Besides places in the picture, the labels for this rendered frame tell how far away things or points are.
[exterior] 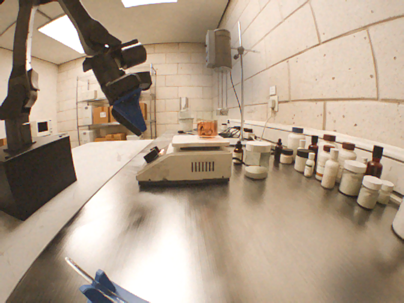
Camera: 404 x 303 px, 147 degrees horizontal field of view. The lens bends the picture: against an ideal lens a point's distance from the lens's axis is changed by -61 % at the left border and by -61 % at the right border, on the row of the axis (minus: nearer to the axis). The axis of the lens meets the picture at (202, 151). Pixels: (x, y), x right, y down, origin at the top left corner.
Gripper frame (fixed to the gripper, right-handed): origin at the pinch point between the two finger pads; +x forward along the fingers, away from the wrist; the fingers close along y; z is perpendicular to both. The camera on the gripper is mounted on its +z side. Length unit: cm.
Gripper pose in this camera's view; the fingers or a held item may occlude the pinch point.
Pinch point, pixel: (133, 120)
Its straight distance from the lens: 34.8
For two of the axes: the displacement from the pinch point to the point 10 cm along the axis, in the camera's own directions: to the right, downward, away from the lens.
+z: 7.3, -5.6, 3.9
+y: -4.8, 0.0, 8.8
